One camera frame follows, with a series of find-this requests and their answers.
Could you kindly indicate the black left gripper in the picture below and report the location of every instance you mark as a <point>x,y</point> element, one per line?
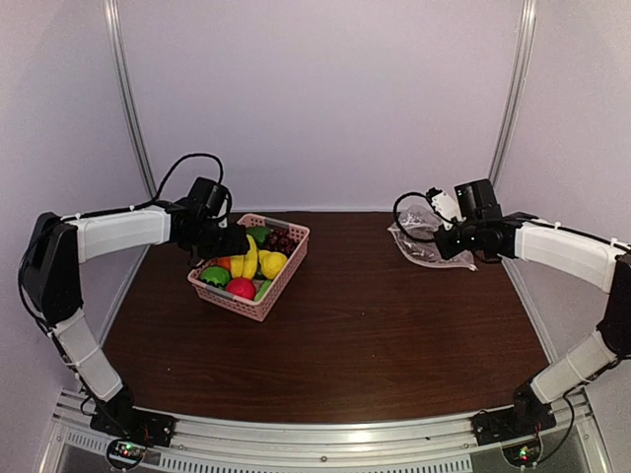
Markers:
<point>237,243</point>

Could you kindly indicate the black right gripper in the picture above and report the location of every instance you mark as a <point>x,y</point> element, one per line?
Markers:
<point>448,248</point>

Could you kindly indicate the orange toy orange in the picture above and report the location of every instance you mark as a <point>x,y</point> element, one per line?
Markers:
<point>224,262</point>

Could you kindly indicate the green toy watermelon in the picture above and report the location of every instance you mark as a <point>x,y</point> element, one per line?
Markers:
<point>215,276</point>

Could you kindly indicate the yellow toy banana bunch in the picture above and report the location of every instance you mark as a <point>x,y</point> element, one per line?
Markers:
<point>245,266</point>

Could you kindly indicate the clear dotted zip top bag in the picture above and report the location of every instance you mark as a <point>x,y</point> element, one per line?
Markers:
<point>412,232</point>

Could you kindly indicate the red toy apple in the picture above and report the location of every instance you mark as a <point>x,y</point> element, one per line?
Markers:
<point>242,287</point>

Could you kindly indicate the purple toy grapes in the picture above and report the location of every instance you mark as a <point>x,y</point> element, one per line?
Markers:
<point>279,240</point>

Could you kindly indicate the yellow toy lemon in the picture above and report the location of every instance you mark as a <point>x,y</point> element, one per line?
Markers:
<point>271,263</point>

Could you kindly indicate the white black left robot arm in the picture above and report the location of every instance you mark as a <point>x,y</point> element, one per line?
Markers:
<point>49,279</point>

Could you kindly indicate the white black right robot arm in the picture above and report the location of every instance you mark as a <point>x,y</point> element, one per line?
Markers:
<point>576,286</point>

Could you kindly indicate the green toy vegetable back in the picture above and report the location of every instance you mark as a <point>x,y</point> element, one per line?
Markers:
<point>259,234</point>

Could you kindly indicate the pink perforated plastic basket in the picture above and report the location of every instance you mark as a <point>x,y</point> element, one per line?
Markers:
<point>251,309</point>

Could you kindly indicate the green toy cucumber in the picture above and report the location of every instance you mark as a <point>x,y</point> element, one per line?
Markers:
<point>264,287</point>

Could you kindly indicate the right round circuit board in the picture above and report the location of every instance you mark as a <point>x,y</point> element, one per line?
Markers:
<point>522,454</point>

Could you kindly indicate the round circuit board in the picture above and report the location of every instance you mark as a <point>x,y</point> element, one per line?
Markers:
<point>522,454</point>
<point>124,454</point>

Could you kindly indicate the left round circuit board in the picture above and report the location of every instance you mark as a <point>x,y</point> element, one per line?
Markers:
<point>124,454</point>

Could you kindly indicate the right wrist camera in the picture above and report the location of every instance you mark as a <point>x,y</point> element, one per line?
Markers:
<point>444,207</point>

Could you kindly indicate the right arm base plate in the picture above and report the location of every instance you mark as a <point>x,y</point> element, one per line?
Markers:
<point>504,424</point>

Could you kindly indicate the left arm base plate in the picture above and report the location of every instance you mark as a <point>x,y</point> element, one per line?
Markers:
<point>128,422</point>

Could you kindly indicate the aluminium front rail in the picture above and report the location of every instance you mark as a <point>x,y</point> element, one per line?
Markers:
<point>439,444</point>

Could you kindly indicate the aluminium corner post right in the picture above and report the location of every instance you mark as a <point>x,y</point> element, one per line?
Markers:
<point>522,57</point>

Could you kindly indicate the aluminium corner post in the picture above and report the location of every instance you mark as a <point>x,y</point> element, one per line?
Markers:
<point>131,116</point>
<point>522,57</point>

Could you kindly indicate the aluminium corner post left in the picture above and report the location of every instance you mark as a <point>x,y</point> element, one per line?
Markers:
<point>131,116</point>

